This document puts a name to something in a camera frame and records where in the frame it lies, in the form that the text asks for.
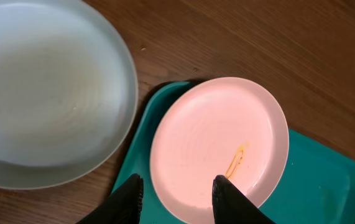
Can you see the teal plastic tray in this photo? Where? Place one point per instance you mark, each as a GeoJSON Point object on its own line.
{"type": "Point", "coordinates": [318, 184]}

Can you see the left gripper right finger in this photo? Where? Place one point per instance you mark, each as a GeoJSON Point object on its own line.
{"type": "Point", "coordinates": [230, 206]}

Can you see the light blue plate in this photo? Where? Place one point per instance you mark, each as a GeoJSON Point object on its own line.
{"type": "Point", "coordinates": [68, 92]}

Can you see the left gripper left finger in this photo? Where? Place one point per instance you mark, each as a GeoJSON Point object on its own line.
{"type": "Point", "coordinates": [123, 206]}

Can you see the white pink plate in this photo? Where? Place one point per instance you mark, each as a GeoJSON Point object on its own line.
{"type": "Point", "coordinates": [225, 126]}

